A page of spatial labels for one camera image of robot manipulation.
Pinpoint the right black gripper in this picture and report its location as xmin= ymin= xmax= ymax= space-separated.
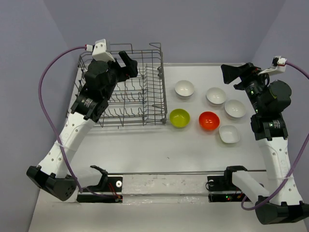
xmin=221 ymin=62 xmax=273 ymax=114

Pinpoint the white round bowl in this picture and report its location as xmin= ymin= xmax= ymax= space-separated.
xmin=224 ymin=100 xmax=246 ymax=119
xmin=174 ymin=80 xmax=195 ymax=99
xmin=206 ymin=87 xmax=227 ymax=106

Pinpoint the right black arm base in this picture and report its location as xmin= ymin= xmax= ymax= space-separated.
xmin=205 ymin=165 xmax=248 ymax=203

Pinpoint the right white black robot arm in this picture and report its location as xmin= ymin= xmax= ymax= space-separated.
xmin=221 ymin=57 xmax=309 ymax=225

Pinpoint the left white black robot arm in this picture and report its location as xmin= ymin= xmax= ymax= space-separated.
xmin=26 ymin=51 xmax=138 ymax=201

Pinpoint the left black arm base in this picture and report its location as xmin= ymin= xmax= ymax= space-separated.
xmin=76 ymin=165 xmax=123 ymax=203

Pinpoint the orange bowl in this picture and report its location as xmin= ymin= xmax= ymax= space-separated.
xmin=198 ymin=111 xmax=220 ymax=131

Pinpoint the white square bowl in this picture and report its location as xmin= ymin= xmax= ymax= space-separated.
xmin=219 ymin=125 xmax=240 ymax=144

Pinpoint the lime green bowl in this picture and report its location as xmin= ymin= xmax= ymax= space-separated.
xmin=169 ymin=109 xmax=190 ymax=129

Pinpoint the grey wire dish rack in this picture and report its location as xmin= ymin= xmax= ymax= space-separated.
xmin=70 ymin=40 xmax=167 ymax=128

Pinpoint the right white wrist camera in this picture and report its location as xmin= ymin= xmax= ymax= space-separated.
xmin=258 ymin=56 xmax=287 ymax=76

